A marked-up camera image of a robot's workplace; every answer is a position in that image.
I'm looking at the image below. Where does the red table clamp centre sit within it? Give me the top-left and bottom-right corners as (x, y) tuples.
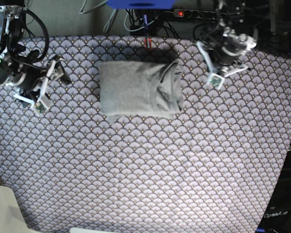
(144, 37), (152, 50)

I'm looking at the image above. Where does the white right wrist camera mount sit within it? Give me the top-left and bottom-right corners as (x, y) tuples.
(14, 55), (62, 117)

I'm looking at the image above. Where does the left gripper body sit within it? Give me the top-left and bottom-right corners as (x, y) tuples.
(204, 36), (256, 65)

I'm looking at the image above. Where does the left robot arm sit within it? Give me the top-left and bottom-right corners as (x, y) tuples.
(194, 0), (258, 78)

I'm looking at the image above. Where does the fan-patterned purple table cloth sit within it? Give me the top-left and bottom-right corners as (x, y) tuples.
(0, 35), (291, 233)

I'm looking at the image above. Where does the light grey T-shirt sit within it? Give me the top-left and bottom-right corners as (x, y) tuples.
(99, 61), (183, 123)

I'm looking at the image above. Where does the black power strip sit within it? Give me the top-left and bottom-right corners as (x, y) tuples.
(171, 9), (217, 20)

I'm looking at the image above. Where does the black OpenArm box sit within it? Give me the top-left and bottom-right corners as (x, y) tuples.
(259, 151), (291, 233)

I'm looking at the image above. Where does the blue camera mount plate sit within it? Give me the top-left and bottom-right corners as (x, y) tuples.
(107, 0), (175, 9)

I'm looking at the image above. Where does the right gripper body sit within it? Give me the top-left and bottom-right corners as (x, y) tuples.
(5, 67), (47, 102)

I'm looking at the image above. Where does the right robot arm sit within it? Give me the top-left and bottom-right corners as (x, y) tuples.
(0, 0), (71, 102)

